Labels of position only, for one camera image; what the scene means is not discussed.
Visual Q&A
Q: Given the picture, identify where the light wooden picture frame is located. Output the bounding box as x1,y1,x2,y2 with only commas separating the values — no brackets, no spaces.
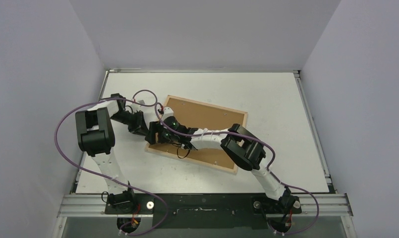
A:
145,95,248,175

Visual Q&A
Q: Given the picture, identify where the aluminium front rail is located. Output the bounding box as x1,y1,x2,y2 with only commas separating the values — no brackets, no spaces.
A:
57,194,352,218

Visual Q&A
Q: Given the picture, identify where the brown backing board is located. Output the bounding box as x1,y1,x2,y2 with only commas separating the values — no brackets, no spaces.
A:
145,95,248,174

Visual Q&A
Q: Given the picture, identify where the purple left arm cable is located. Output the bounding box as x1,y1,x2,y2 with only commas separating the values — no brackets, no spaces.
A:
54,89,169,237

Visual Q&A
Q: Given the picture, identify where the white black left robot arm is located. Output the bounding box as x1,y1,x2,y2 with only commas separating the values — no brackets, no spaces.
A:
75,93,148,214

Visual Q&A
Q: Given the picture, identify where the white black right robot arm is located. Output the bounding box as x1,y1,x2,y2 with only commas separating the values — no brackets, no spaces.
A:
145,116,301,213

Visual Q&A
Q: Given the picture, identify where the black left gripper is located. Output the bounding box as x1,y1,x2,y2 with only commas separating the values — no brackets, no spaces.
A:
111,110,149,136

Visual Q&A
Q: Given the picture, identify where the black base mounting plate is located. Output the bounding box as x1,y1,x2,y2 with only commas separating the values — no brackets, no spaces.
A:
103,193,302,233

